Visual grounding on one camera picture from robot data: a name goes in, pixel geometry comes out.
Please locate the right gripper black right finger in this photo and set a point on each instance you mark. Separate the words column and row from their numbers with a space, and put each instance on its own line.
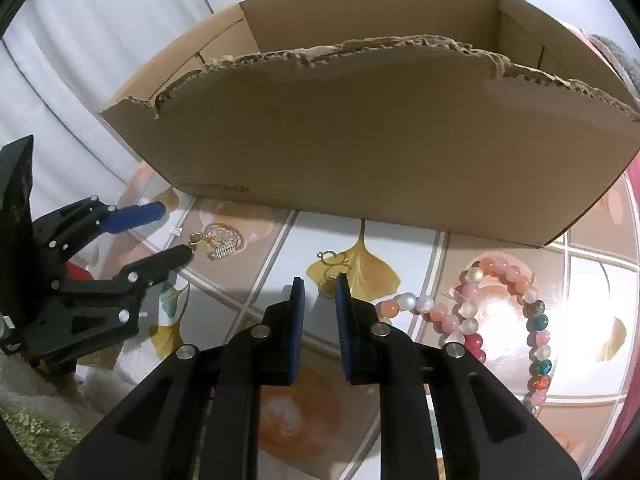
column 441, row 409

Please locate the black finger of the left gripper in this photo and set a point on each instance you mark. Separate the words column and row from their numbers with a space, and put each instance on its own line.
column 156, row 268
column 125, row 219

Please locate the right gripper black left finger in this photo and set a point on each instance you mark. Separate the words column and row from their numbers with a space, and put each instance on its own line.
column 196, row 415

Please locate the gold charm earring cluster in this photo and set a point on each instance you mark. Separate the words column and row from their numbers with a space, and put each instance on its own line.
column 217, row 241

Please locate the white green fluffy blanket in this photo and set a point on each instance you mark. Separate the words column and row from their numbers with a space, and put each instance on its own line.
column 48, row 418

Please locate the floral patterned tablecloth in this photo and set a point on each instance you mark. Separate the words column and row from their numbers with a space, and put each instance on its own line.
column 322, row 428

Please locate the white curtain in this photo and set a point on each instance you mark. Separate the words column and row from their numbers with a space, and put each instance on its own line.
column 61, row 62

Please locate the brown cardboard box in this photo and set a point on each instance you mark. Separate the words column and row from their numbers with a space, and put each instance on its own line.
column 480, row 117

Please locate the pink floral bedding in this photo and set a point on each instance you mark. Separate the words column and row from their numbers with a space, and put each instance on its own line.
column 615, row 57

